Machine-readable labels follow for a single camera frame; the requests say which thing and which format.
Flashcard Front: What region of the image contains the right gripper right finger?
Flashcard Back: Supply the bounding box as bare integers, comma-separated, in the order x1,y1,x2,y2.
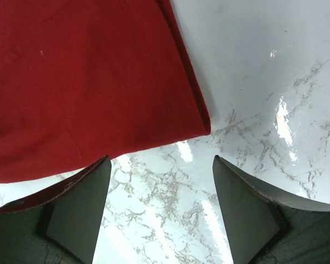
212,156,330,263

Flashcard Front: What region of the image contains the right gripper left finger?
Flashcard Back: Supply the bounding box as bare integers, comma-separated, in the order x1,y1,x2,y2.
0,156,111,263

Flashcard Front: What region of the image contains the dark red t shirt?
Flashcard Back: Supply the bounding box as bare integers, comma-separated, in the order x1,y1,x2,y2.
0,1,211,183

